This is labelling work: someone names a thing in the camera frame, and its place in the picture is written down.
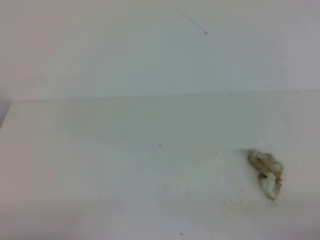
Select stained green rag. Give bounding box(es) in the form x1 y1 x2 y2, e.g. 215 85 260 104
247 149 284 201

